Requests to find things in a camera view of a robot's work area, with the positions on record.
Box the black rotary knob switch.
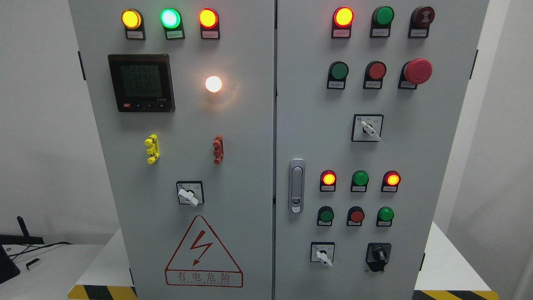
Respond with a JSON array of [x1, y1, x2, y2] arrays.
[[366, 242, 391, 272]]

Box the grey electrical cabinet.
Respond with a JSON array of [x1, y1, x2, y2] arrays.
[[69, 0, 489, 300]]

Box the red terminal connector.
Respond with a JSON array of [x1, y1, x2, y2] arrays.
[[212, 135, 224, 165]]

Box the red lit indicator middle left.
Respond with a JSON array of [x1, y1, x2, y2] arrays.
[[320, 170, 336, 192]]

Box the red lit indicator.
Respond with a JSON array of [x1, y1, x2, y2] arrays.
[[381, 170, 401, 193], [331, 6, 354, 39], [320, 170, 336, 192]]

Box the white glowing lamp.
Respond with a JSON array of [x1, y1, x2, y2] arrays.
[[205, 75, 223, 93]]

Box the green push button lower left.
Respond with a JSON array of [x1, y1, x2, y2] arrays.
[[316, 206, 334, 227]]

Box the green push button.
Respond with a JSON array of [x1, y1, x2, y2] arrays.
[[327, 61, 349, 90], [376, 207, 394, 227], [316, 206, 334, 227]]

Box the green indicator middle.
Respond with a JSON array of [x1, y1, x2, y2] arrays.
[[350, 170, 369, 193]]

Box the green push button upper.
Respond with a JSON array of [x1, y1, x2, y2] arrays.
[[327, 61, 349, 90]]

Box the red push button lower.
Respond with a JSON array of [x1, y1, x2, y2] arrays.
[[346, 206, 365, 227]]

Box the red push button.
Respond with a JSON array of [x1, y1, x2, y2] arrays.
[[362, 60, 387, 89], [346, 206, 365, 227]]

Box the yellow terminal connector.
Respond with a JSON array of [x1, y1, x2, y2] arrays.
[[144, 134, 160, 165]]

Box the red electrical hazard sticker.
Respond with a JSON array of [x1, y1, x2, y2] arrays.
[[165, 215, 244, 288]]

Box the red lit indicator middle right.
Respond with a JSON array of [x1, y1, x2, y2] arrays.
[[381, 170, 401, 193]]

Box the red push button upper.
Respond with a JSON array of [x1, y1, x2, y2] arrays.
[[362, 60, 387, 89]]

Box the green push button lower right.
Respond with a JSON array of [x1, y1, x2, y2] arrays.
[[376, 207, 394, 227]]

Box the black digital power meter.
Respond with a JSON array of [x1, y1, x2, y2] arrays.
[[108, 54, 175, 113]]

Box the orange indicator light left door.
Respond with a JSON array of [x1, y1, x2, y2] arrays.
[[198, 7, 220, 40]]

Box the red lit indicator top right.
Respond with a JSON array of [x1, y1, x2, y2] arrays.
[[331, 6, 354, 39]]

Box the green lit indicator light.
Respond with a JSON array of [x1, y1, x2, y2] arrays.
[[160, 8, 185, 40]]

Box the red emergency stop button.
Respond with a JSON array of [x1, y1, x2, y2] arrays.
[[398, 57, 433, 90]]

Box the green indicator top right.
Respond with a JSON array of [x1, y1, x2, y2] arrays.
[[370, 6, 395, 38]]

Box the yellow indicator light top left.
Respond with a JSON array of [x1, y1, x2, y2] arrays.
[[121, 8, 145, 40]]

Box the dark red buzzer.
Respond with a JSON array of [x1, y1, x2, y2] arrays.
[[408, 6, 435, 38]]

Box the small black white adapter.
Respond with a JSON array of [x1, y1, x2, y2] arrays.
[[25, 258, 41, 271]]

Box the black device with antenna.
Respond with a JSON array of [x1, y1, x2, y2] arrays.
[[0, 216, 45, 245]]

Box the black monitor corner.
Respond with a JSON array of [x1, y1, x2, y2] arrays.
[[0, 245, 20, 284]]

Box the silver door latch handle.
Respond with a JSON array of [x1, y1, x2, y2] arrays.
[[288, 158, 305, 213]]

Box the white selector switch left door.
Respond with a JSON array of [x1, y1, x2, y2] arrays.
[[176, 181, 205, 207]]

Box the white selector switch upper right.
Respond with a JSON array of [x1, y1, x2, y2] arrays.
[[351, 114, 384, 142]]

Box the white selector switch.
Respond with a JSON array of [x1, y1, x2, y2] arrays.
[[310, 242, 335, 268], [351, 114, 384, 142]]

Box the white selector switch lower right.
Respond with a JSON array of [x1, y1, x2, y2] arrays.
[[310, 242, 335, 268]]

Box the black cable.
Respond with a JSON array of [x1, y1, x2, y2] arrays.
[[5, 241, 73, 262]]

